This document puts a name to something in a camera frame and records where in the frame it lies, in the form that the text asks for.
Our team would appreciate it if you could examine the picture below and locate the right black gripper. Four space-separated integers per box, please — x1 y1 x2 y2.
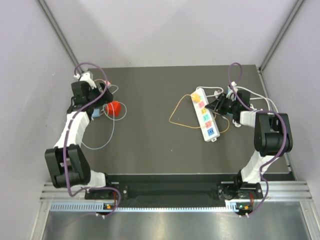
206 93 239 116

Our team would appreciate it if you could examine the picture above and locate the light blue usb cable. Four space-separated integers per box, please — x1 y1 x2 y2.
81 107 116 151

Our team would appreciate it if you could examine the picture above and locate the mint usb cable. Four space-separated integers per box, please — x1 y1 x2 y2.
99 84 128 122

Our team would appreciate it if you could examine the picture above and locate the red cube adapter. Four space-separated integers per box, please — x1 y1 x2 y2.
104 101 122 117

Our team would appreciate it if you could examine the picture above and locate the white power strip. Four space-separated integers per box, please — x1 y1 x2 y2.
192 87 220 142

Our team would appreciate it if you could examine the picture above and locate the blue charger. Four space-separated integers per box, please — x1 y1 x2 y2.
92 108 102 118

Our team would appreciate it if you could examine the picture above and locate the yellow charger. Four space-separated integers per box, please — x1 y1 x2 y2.
190 92 202 103

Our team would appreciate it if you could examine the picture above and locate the orange usb cable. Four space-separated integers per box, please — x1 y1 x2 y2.
168 93 230 134

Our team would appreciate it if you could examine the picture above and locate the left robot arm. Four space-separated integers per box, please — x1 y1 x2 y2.
44 80 114 199

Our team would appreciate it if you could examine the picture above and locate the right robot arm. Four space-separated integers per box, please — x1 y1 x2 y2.
205 89 293 198

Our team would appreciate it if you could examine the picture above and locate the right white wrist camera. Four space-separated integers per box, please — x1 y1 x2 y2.
226 81 238 101

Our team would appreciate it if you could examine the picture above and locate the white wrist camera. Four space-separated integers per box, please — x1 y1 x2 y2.
73 71 97 89
226 81 238 101

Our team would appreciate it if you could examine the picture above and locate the white power strip cord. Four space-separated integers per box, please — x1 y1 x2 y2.
195 86 224 98

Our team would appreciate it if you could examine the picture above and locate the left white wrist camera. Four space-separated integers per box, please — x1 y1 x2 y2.
73 71 97 89

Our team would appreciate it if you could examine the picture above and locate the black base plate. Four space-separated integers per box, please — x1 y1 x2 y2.
84 173 266 201

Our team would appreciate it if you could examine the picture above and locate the slotted cable duct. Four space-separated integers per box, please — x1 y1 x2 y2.
49 201 252 213

